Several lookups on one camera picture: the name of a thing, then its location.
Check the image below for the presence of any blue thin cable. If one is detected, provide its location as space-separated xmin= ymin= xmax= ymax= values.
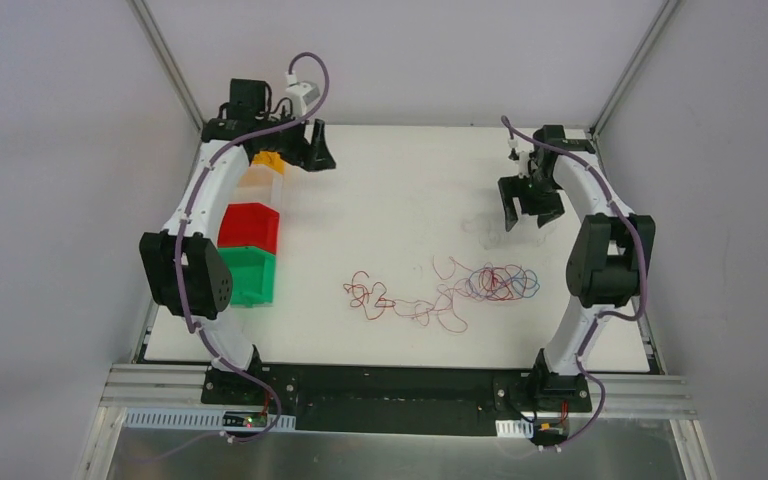
xmin=464 ymin=263 xmax=542 ymax=301

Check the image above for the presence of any orange plastic bin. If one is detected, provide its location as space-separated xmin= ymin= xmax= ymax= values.
xmin=251 ymin=151 xmax=286 ymax=175

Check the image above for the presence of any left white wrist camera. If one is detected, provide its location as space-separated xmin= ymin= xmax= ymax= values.
xmin=285 ymin=72 xmax=321 ymax=118

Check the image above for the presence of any clear plastic bin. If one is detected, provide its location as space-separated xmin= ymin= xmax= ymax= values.
xmin=229 ymin=164 xmax=284 ymax=212

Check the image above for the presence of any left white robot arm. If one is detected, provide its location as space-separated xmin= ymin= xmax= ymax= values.
xmin=139 ymin=74 xmax=336 ymax=405

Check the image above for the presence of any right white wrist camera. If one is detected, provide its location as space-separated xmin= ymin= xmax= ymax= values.
xmin=508 ymin=137 xmax=533 ymax=179

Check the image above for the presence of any red thin cable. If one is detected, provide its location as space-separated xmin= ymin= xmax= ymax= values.
xmin=342 ymin=261 xmax=532 ymax=324

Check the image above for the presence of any green plastic bin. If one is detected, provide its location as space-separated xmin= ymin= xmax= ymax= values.
xmin=219 ymin=247 xmax=276 ymax=307

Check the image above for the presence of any white slotted cable duct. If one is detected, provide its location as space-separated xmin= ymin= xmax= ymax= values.
xmin=123 ymin=407 xmax=296 ymax=434

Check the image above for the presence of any white thin cable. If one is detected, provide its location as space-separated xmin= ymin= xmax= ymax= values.
xmin=461 ymin=210 xmax=558 ymax=252

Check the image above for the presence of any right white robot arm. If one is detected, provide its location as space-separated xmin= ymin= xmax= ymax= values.
xmin=497 ymin=125 xmax=656 ymax=412

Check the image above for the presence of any red plastic bin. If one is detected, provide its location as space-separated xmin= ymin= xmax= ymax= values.
xmin=218 ymin=202 xmax=280 ymax=254

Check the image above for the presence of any aluminium frame rail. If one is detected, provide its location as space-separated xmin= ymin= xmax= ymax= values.
xmin=99 ymin=362 xmax=226 ymax=409

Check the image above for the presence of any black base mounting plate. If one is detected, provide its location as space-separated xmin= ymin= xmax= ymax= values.
xmin=201 ymin=363 xmax=592 ymax=437

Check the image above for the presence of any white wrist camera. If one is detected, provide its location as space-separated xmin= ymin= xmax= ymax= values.
xmin=508 ymin=137 xmax=533 ymax=179
xmin=285 ymin=72 xmax=321 ymax=118

